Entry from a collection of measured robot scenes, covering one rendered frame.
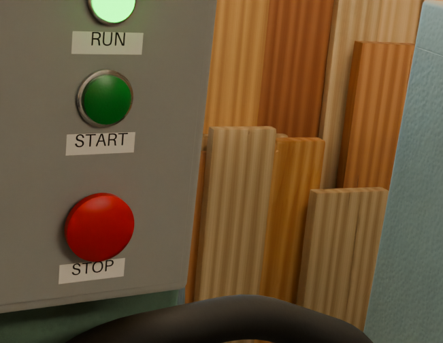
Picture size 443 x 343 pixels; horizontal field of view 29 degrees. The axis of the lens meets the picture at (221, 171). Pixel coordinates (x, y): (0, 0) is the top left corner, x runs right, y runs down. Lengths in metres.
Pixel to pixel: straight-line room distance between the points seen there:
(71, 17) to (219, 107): 1.54
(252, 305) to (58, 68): 0.18
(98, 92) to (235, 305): 0.16
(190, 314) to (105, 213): 0.10
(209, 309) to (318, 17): 1.58
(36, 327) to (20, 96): 0.15
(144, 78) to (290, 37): 1.61
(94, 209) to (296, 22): 1.63
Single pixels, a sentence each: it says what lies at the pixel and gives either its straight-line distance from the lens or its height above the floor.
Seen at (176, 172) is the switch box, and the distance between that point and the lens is 0.38.
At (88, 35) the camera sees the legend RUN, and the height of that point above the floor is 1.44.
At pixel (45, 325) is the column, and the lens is 0.46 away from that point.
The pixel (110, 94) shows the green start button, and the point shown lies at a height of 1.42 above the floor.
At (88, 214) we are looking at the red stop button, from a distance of 0.36.
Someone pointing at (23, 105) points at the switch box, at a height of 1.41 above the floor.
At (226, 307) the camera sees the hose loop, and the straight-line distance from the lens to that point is 0.45.
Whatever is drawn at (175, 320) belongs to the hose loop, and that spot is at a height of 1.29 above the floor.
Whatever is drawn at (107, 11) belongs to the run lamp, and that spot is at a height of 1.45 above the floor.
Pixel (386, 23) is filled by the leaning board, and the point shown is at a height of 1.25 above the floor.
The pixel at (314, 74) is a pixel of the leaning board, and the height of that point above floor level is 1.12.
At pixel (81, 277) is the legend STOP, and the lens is 0.38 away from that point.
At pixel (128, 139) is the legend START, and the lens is 0.36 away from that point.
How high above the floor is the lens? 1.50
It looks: 18 degrees down
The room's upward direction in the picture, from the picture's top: 7 degrees clockwise
